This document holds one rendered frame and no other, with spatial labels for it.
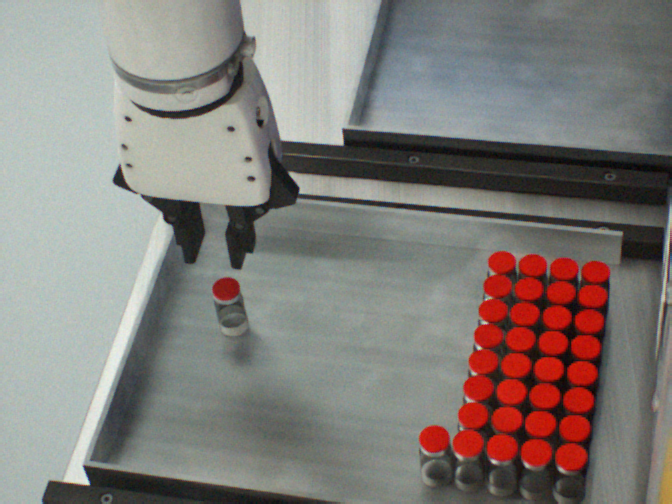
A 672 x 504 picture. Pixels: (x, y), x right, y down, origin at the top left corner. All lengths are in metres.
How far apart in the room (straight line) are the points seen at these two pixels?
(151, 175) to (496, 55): 0.43
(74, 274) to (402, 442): 1.38
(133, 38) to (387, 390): 0.35
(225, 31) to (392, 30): 0.47
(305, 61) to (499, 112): 0.18
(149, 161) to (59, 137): 1.62
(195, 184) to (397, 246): 0.24
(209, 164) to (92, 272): 1.42
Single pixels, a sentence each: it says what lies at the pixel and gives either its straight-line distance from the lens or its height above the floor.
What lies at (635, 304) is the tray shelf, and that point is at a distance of 1.15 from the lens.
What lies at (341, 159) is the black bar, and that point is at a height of 0.90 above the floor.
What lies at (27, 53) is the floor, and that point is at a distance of 2.78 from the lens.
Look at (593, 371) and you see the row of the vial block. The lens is 1.05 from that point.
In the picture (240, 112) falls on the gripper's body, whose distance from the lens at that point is 0.94.
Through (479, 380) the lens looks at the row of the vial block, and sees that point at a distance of 1.04.
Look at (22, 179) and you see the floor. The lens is 2.56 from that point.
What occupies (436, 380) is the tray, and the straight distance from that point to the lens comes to 1.10.
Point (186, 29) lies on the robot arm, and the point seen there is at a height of 1.21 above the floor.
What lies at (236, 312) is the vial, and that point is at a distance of 1.12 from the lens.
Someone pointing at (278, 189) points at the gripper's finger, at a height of 1.05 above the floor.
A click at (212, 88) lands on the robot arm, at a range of 0.91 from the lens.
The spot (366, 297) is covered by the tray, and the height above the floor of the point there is 0.88.
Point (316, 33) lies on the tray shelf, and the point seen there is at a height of 0.88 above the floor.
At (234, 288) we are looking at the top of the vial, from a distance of 1.11.
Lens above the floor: 1.78
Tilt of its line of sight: 49 degrees down
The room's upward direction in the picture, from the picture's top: 8 degrees counter-clockwise
